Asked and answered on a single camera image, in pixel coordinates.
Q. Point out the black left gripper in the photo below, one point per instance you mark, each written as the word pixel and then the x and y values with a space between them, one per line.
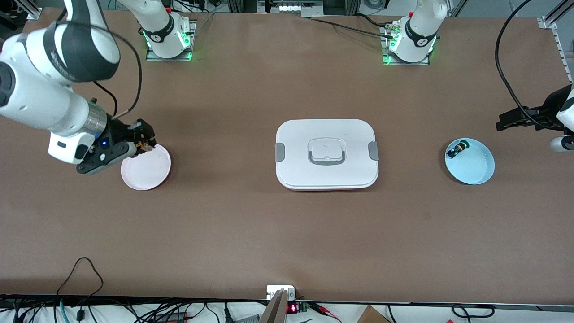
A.
pixel 550 109

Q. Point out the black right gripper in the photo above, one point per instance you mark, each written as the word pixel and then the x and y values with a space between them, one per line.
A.
pixel 117 131

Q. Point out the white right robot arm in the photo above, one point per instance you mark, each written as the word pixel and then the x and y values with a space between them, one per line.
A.
pixel 45 98

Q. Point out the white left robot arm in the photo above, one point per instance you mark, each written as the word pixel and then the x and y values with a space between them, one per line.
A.
pixel 417 31

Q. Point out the white lidded box grey clips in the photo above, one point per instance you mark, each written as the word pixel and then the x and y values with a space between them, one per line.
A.
pixel 327 175

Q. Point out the pale pink round plate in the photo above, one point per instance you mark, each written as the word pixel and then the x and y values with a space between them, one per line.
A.
pixel 148 172

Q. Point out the light blue round plate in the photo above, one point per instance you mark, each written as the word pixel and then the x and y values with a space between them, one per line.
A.
pixel 473 168

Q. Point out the small white mounting block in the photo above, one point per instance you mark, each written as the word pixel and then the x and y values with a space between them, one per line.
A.
pixel 274 290

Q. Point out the aluminium bar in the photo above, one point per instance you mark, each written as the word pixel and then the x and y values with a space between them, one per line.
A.
pixel 273 312

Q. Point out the red digit display module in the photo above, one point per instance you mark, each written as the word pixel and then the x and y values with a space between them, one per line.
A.
pixel 293 308

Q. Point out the brown cardboard piece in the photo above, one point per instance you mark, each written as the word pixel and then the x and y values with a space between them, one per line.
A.
pixel 372 316

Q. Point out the red alligator clip leads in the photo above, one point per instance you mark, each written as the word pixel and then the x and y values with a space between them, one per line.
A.
pixel 327 310

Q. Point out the black and green switch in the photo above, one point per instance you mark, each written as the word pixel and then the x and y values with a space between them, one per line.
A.
pixel 458 148

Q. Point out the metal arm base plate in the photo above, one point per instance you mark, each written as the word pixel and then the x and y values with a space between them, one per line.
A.
pixel 406 63
pixel 154 58

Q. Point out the aluminium frame profile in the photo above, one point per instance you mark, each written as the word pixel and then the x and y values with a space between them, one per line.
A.
pixel 548 21
pixel 31 9

